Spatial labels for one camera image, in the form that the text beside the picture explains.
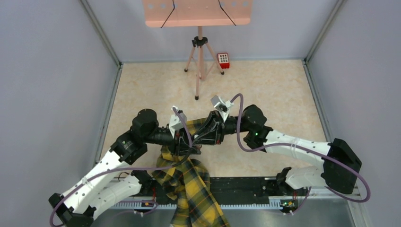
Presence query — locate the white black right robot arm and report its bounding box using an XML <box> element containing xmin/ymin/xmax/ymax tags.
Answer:
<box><xmin>192</xmin><ymin>105</ymin><xmax>362</xmax><ymax>195</ymax></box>

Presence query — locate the yellow plaid shirt sleeve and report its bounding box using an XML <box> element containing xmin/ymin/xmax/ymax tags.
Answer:
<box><xmin>151</xmin><ymin>117</ymin><xmax>233</xmax><ymax>227</ymax></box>

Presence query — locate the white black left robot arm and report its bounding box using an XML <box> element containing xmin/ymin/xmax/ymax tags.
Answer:
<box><xmin>49</xmin><ymin>106</ymin><xmax>194</xmax><ymax>227</ymax></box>

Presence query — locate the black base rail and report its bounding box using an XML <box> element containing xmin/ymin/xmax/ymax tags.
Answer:
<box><xmin>113</xmin><ymin>177</ymin><xmax>336</xmax><ymax>213</ymax></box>

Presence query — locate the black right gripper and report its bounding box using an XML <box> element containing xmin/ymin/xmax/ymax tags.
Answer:
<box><xmin>190</xmin><ymin>110</ymin><xmax>252</xmax><ymax>146</ymax></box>

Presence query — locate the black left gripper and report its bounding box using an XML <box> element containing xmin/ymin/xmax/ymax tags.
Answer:
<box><xmin>144</xmin><ymin>125</ymin><xmax>201</xmax><ymax>156</ymax></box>

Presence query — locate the red keypad box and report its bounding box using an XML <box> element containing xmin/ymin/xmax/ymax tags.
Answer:
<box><xmin>217</xmin><ymin>52</ymin><xmax>230</xmax><ymax>69</ymax></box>

